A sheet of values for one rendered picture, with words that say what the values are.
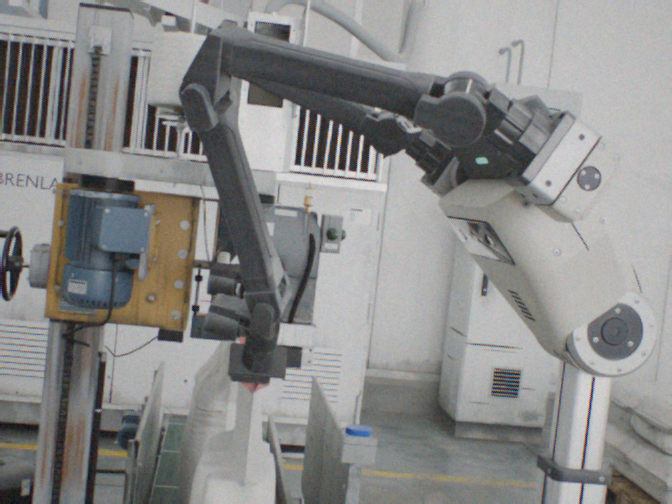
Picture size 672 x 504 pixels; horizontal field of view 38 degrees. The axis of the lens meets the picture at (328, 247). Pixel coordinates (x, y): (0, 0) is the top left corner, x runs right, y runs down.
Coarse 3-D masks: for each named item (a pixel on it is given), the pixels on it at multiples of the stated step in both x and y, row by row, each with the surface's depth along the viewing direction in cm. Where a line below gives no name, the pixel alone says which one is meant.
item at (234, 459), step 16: (240, 384) 196; (240, 400) 194; (256, 400) 195; (240, 416) 193; (224, 432) 219; (240, 432) 191; (208, 448) 206; (224, 448) 205; (240, 448) 190; (256, 448) 209; (208, 464) 193; (224, 464) 193; (240, 464) 189; (256, 464) 196; (272, 464) 207; (208, 480) 186; (224, 480) 185; (240, 480) 183; (256, 480) 184; (272, 480) 198; (192, 496) 191; (208, 496) 185; (224, 496) 185; (240, 496) 186; (256, 496) 185; (272, 496) 196
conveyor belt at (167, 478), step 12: (168, 420) 402; (180, 420) 405; (168, 432) 384; (180, 432) 386; (168, 444) 366; (180, 444) 368; (168, 456) 350; (168, 468) 336; (156, 480) 321; (168, 480) 322; (156, 492) 309; (168, 492) 310
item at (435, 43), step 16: (432, 0) 532; (448, 0) 534; (432, 16) 533; (448, 16) 535; (400, 32) 546; (432, 32) 533; (448, 32) 537; (416, 48) 535; (432, 48) 534; (448, 48) 538; (432, 64) 534; (448, 64) 540
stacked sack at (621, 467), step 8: (616, 464) 482; (624, 464) 475; (624, 472) 472; (632, 472) 464; (632, 480) 465; (640, 480) 456; (648, 488) 447; (656, 488) 440; (656, 496) 438; (664, 496) 432
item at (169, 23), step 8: (16, 0) 447; (32, 0) 488; (16, 8) 454; (24, 8) 453; (32, 8) 470; (24, 16) 475; (32, 16) 474; (40, 16) 492; (168, 16) 456; (168, 24) 455; (176, 24) 470; (168, 32) 478; (176, 32) 476
